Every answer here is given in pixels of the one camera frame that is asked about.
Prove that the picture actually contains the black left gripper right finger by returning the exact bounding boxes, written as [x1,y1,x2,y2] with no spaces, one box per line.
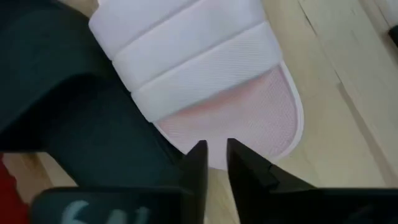
[226,138,318,224]

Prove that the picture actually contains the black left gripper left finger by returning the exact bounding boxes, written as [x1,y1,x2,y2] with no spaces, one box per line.
[178,139,209,224]

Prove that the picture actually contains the pale pink slide sandal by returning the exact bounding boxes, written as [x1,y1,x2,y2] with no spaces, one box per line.
[88,0,305,171]

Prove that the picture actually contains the black slide sandal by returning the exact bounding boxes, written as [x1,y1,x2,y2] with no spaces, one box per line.
[0,0,200,191]

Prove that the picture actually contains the red plastic bin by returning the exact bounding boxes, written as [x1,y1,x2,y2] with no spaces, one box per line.
[0,154,32,224]

